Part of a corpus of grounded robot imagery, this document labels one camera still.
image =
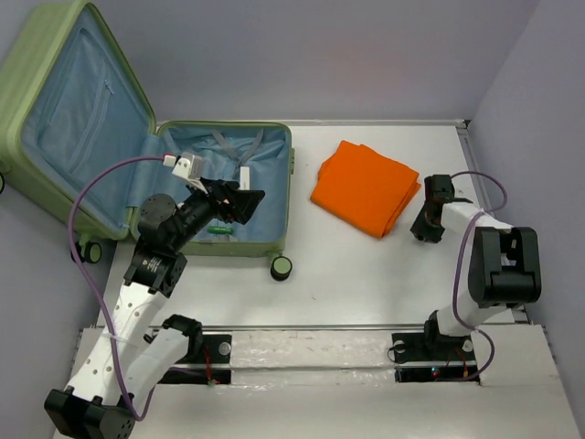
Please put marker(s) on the aluminium rail across table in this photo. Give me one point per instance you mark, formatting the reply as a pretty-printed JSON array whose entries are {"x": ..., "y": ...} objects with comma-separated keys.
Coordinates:
[{"x": 342, "y": 327}]

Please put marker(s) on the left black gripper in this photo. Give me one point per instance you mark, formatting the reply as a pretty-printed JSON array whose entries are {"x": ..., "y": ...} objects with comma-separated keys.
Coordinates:
[{"x": 242, "y": 203}]

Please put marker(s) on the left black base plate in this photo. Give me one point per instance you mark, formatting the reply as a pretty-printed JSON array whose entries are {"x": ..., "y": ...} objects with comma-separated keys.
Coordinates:
[{"x": 210, "y": 366}]

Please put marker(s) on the white rectangular tube box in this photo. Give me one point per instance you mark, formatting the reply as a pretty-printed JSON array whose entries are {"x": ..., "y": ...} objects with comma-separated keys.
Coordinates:
[{"x": 244, "y": 178}]

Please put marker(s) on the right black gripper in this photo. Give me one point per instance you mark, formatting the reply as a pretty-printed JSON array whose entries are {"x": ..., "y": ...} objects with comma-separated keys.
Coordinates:
[{"x": 419, "y": 228}]

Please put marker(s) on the orange cloth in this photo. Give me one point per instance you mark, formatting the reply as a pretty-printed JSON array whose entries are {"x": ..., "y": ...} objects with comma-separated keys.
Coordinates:
[{"x": 364, "y": 188}]

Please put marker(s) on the small green tube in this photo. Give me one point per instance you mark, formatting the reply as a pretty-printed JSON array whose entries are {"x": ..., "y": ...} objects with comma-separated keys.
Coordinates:
[{"x": 220, "y": 230}]

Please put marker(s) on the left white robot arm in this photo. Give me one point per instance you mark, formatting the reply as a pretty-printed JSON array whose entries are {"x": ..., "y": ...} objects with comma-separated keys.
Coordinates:
[{"x": 113, "y": 388}]

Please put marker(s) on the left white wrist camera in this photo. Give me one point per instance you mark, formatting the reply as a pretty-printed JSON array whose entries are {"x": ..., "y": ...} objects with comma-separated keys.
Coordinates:
[{"x": 189, "y": 166}]

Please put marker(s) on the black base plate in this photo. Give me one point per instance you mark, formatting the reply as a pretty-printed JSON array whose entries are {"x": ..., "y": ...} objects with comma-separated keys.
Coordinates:
[
  {"x": 210, "y": 366},
  {"x": 417, "y": 360}
]

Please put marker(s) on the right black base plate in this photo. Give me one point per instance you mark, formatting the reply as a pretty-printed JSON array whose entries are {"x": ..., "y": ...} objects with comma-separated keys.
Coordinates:
[{"x": 417, "y": 360}]

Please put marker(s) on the green hard-shell suitcase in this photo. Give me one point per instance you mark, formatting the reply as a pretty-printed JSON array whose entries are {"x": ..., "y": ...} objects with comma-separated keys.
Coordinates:
[{"x": 79, "y": 137}]

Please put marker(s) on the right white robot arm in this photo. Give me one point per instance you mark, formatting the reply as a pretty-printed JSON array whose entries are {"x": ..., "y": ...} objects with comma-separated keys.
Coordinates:
[{"x": 497, "y": 266}]

